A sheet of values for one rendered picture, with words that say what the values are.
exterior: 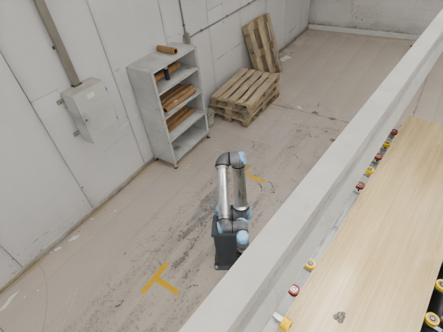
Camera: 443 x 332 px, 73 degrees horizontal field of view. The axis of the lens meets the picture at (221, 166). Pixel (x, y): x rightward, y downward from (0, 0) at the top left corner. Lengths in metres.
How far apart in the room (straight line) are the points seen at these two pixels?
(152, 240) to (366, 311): 2.45
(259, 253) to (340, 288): 1.80
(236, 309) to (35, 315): 3.44
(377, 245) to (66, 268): 3.27
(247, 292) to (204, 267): 2.89
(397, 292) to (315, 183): 1.81
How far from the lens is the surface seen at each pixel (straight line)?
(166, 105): 4.30
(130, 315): 3.48
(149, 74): 3.84
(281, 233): 0.70
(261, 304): 0.71
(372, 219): 2.86
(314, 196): 0.78
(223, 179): 2.41
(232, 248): 3.17
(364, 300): 2.44
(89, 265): 3.97
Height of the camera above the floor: 3.03
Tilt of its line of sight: 42 degrees down
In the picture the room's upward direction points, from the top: 7 degrees counter-clockwise
